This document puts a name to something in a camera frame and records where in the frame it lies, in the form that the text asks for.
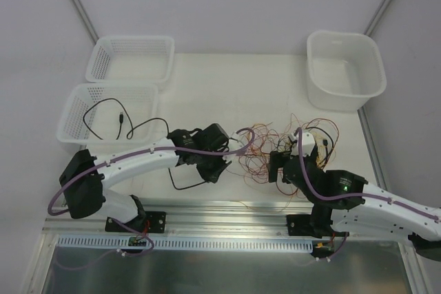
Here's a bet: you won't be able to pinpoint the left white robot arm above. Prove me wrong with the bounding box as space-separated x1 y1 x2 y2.
59 123 238 232

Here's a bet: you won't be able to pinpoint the white perforated basket far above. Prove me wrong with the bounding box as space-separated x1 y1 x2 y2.
85 35 175 89

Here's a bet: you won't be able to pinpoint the white perforated basket near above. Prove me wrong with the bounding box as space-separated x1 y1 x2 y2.
56 81 159 145

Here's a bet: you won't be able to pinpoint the white solid tub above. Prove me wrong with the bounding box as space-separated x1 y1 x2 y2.
306 30 387 112

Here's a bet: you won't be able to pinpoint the white slotted cable duct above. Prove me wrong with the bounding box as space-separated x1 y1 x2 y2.
57 235 313 253

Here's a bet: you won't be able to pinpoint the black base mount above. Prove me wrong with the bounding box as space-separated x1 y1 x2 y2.
105 211 167 233
286 214 333 238

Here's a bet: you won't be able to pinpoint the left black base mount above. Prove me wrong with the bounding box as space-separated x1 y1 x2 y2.
105 211 167 233

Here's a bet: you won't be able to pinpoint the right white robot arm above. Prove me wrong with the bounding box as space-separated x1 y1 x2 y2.
267 151 440 261

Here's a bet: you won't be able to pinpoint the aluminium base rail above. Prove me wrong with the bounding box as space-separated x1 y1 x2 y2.
44 197 383 240

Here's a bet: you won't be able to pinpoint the white perforated basket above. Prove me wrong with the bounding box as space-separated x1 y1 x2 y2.
85 35 175 89
56 81 159 145

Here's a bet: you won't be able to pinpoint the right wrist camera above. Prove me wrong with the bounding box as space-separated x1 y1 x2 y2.
289 130 316 157

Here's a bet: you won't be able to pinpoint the red yellow wires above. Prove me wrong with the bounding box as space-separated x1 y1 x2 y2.
237 112 340 212

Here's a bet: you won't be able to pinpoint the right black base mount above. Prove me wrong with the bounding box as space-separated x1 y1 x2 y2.
286 214 333 238

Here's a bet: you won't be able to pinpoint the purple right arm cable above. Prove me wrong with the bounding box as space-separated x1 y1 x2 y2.
296 127 441 257

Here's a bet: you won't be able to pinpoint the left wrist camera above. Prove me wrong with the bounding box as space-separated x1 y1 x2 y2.
228 132 249 156

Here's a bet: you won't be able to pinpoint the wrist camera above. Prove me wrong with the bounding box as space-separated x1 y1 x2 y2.
228 132 249 156
289 130 316 157

